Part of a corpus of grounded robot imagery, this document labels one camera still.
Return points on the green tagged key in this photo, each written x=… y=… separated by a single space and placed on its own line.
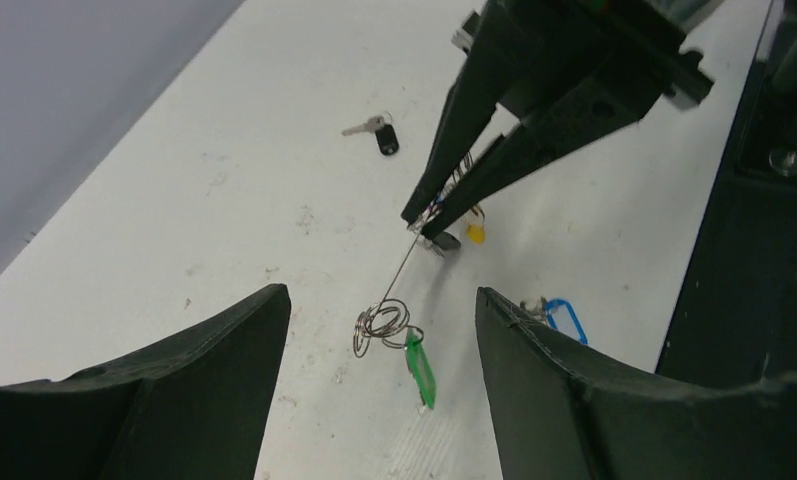
x=419 y=366

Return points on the metal key ring plate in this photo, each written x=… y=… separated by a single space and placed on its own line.
x=388 y=320

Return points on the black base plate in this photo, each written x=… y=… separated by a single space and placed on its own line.
x=735 y=320

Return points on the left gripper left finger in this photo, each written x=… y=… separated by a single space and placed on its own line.
x=193 y=405

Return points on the blue tagged key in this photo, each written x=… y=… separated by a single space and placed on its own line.
x=556 y=313

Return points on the yellow tagged key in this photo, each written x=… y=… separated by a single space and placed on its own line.
x=475 y=224

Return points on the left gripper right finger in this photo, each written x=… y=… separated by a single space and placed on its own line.
x=563 y=410

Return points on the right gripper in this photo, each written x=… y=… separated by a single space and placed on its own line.
x=508 y=35

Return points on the black tagged key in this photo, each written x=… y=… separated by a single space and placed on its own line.
x=381 y=127

